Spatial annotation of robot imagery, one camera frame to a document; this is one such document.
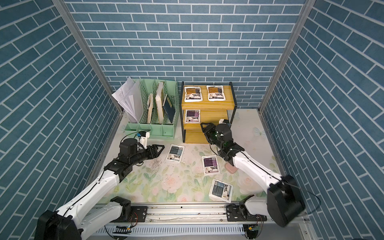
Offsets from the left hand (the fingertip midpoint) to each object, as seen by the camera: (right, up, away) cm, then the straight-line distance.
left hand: (164, 147), depth 80 cm
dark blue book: (-3, +23, +28) cm, 37 cm away
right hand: (+20, +12, 0) cm, 23 cm away
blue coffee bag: (+3, -6, +16) cm, 18 cm away
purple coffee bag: (+14, +18, +13) cm, 27 cm away
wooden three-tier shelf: (+24, +23, -3) cm, 33 cm away
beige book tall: (-6, +27, +12) cm, 30 cm away
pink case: (+38, -14, +8) cm, 41 cm away
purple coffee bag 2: (+26, -13, +12) cm, 31 cm away
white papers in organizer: (-23, +29, +8) cm, 38 cm away
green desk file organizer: (-4, +8, +25) cm, 26 cm away
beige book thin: (-13, +25, +17) cm, 33 cm away
